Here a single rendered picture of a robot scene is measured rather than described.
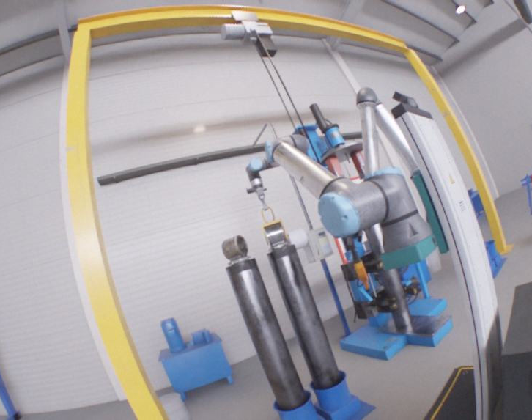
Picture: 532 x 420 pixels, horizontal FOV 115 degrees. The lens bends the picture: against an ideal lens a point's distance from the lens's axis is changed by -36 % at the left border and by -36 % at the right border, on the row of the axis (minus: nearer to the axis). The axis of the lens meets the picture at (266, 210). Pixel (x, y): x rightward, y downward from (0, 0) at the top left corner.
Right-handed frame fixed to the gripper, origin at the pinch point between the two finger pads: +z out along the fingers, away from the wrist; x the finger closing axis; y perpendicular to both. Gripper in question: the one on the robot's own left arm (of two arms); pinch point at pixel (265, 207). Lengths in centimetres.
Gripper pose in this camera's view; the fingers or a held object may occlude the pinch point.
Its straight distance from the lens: 193.5
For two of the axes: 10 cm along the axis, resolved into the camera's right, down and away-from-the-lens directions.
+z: 3.3, 9.3, -1.7
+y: 9.4, -3.3, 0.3
